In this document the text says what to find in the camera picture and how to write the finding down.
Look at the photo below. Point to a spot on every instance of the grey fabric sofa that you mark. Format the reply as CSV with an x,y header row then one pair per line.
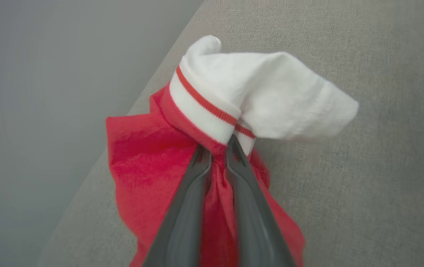
x,y
382,185

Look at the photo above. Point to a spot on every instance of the red and white jersey garment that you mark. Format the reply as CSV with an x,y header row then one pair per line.
x,y
271,96

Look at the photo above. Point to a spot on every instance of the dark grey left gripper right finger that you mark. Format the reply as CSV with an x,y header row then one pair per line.
x,y
256,230

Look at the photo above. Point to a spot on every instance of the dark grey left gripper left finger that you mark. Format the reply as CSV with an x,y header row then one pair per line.
x,y
182,222

